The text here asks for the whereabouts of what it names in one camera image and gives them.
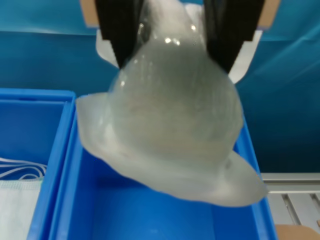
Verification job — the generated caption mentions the cotton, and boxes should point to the cotton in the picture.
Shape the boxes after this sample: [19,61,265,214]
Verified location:
[74,0,270,209]

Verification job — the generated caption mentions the blue bin holding cotton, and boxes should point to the blue bin holding cotton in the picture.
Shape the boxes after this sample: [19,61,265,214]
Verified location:
[47,91,279,240]

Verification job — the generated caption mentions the blue bin holding masks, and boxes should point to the blue bin holding masks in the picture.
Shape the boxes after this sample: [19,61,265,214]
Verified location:
[0,87,77,240]

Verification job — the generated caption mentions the white face mask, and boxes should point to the white face mask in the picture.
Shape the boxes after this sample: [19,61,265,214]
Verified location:
[0,156,48,240]

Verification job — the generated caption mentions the brown cardboard sheet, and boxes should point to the brown cardboard sheet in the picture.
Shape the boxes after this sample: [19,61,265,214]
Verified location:
[274,223,320,240]

